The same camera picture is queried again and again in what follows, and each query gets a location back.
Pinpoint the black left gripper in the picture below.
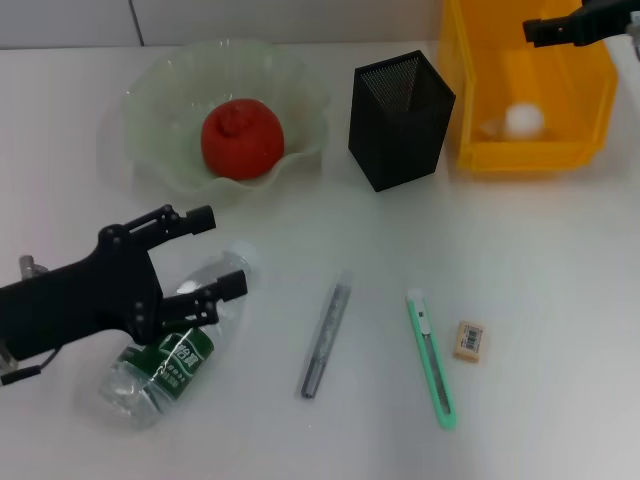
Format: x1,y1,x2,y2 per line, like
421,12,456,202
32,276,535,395
0,203,250,361

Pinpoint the left arm gripper cable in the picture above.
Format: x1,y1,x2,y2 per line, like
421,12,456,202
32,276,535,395
0,255,62,386

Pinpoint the yellow plastic bin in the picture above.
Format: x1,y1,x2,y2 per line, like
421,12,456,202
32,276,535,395
438,0,619,174

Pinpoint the green utility knife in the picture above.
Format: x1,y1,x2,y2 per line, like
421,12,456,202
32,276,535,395
404,288,459,431

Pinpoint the red-orange orange fruit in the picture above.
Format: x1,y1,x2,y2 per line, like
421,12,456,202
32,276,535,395
200,98,286,182

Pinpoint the clear green-label water bottle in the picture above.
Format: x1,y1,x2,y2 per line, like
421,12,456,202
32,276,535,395
97,240,262,430

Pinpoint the pale green glass fruit plate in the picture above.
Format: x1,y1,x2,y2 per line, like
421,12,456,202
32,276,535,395
122,39,332,197

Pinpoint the beige eraser with barcode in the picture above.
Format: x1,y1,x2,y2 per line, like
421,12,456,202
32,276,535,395
452,321,488,363

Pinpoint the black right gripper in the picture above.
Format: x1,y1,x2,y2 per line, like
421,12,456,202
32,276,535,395
523,0,640,48

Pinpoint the white paper ball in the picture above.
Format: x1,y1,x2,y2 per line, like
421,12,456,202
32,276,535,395
479,102,547,140

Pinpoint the grey pen in clear sleeve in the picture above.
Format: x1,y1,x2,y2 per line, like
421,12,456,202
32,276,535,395
298,269,353,400

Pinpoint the black mesh pen holder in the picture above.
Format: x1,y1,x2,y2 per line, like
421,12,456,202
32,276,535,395
348,49,457,193

